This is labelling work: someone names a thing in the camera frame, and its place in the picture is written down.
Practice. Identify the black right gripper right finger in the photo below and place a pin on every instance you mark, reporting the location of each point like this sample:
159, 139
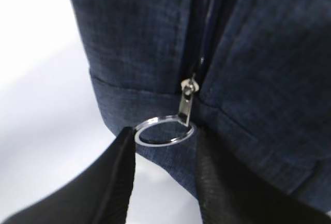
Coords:
228, 192

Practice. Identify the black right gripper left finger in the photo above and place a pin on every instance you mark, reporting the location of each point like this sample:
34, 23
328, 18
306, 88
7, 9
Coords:
100, 194

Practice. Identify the dark blue lunch bag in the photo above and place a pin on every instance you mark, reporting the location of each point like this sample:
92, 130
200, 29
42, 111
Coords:
263, 67

